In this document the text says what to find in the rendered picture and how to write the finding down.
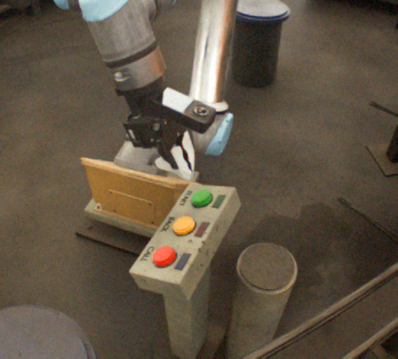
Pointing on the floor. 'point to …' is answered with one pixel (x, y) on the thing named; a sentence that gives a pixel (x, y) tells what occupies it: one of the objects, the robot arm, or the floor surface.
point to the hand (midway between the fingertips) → (190, 173)
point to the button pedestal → (198, 273)
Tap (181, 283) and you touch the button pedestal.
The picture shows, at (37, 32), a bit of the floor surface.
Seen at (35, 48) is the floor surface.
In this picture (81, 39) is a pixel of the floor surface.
